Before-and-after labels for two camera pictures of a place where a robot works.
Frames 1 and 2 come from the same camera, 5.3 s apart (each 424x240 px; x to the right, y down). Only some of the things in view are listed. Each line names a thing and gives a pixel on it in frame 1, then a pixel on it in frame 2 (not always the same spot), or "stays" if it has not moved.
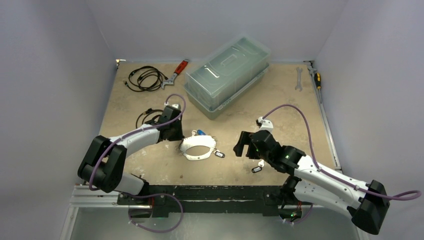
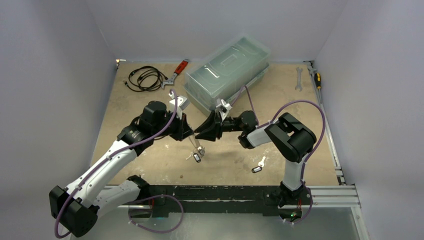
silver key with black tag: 261,164 stays
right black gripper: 248,145 -> 218,124
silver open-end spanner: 299,82 stays
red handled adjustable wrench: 178,70 stays
